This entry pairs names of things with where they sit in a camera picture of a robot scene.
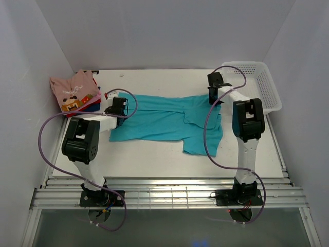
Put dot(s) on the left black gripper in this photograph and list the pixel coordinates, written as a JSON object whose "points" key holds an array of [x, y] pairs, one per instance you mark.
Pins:
{"points": [[108, 109]]}

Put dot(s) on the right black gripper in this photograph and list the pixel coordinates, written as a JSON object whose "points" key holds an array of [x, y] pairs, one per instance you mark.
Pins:
{"points": [[211, 101]]}

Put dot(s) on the teal t-shirt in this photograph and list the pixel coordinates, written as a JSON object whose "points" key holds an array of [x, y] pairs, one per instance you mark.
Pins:
{"points": [[191, 120]]}

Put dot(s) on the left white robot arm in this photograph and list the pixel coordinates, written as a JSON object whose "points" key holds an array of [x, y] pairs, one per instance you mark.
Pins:
{"points": [[80, 145]]}

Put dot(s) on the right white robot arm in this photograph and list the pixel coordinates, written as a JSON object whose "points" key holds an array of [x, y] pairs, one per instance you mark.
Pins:
{"points": [[248, 125]]}

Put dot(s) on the blue folded t-shirt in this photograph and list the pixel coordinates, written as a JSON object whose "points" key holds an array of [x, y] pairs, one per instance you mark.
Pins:
{"points": [[90, 104]]}

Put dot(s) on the pink folded t-shirt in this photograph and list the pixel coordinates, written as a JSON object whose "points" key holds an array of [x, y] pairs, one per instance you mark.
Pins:
{"points": [[90, 99]]}

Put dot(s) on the white plastic basket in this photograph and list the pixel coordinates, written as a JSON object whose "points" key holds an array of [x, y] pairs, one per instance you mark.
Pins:
{"points": [[259, 82]]}

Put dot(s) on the beige folded t-shirt with print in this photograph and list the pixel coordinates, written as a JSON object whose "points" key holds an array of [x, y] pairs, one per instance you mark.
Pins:
{"points": [[69, 92]]}

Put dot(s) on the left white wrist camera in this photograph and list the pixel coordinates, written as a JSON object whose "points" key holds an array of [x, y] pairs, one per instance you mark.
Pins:
{"points": [[109, 97]]}

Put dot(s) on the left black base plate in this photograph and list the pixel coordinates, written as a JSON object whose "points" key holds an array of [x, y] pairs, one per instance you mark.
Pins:
{"points": [[87, 201]]}

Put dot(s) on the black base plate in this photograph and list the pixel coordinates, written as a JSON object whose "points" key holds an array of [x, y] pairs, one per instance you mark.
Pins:
{"points": [[226, 197], [87, 201]]}

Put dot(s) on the aluminium rail frame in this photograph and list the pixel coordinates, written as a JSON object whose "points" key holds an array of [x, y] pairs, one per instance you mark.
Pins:
{"points": [[161, 193]]}

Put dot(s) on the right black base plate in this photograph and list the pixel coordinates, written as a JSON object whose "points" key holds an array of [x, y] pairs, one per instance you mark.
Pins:
{"points": [[226, 197]]}

